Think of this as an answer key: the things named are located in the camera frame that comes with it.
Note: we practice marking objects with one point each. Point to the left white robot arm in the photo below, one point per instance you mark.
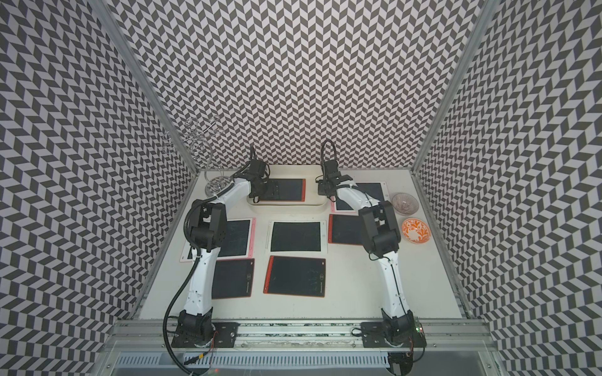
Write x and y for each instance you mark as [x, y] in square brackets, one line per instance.
[205, 229]

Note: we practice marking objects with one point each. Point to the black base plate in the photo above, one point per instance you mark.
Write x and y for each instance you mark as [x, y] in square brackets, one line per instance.
[377, 335]
[220, 335]

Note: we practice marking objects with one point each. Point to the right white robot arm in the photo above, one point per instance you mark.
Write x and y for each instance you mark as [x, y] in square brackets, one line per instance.
[380, 235]

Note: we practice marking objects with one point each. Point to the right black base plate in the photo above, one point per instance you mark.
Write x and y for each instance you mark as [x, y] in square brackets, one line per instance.
[377, 335]

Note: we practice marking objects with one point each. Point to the silver wire stand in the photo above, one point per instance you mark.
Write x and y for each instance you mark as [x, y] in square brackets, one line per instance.
[198, 135]

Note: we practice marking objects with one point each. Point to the red framed writing tablet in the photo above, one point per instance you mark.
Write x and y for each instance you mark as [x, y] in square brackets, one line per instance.
[233, 279]

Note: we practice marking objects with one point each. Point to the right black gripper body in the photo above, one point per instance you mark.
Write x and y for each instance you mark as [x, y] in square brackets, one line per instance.
[323, 187]

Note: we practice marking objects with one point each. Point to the clear glass bowl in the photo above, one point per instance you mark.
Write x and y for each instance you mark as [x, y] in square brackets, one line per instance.
[405, 204]

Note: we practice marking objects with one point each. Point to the aluminium front rail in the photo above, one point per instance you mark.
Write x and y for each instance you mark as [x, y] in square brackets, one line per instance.
[299, 335]

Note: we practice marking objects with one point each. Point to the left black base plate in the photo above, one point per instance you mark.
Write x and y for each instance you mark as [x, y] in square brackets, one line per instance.
[220, 335]

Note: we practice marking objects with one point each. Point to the cream storage box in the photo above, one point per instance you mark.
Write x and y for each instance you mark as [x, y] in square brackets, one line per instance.
[313, 202]

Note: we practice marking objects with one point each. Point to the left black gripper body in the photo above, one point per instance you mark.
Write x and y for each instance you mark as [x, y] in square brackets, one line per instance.
[262, 189]

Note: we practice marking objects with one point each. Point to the orange patterned bowl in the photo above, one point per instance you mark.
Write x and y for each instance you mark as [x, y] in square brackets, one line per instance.
[416, 231]

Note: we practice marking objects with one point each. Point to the white framed writing tablet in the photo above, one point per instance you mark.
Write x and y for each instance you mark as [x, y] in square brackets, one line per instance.
[299, 236]

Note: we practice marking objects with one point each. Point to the pink edged writing tablet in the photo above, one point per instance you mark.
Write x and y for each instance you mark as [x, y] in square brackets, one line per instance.
[239, 240]

